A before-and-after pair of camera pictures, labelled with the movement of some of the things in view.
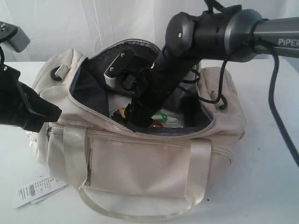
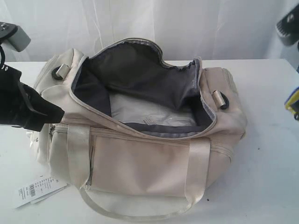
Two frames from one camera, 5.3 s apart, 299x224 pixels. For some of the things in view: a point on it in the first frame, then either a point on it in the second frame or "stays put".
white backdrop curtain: (53, 25) stays put
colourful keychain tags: (159, 120) to (292, 103)
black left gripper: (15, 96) stays put
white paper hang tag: (39, 188) stays put
